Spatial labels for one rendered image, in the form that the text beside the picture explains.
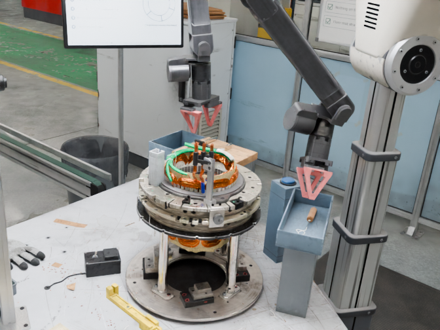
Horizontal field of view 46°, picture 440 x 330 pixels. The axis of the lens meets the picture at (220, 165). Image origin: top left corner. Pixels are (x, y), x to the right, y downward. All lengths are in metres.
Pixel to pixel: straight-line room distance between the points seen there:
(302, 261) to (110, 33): 1.35
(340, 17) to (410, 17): 2.22
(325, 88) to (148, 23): 1.26
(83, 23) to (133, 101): 1.83
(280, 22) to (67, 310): 0.88
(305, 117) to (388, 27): 0.29
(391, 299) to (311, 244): 1.77
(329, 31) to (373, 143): 2.16
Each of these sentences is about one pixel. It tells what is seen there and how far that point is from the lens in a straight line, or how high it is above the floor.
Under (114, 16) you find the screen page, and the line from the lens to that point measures 2.28.
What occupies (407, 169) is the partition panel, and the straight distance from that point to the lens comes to 3.54.
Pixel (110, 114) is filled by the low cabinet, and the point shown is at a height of 0.37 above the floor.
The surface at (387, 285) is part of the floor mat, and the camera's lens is 3.06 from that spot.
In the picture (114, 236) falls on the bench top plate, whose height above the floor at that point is 0.78.
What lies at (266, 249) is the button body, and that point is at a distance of 1.64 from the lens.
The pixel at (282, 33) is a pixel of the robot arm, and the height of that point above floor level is 1.51.
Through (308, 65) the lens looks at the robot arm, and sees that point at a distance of 1.15.
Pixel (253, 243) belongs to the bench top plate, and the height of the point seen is 0.78.
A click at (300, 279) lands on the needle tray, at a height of 0.89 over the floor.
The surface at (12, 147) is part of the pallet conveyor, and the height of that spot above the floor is 0.74.
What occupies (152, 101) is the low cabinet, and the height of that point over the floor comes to 0.59.
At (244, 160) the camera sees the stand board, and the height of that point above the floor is 1.06.
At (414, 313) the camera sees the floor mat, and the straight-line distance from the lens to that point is 2.91.
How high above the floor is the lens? 1.66
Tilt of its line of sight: 23 degrees down
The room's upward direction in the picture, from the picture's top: 4 degrees clockwise
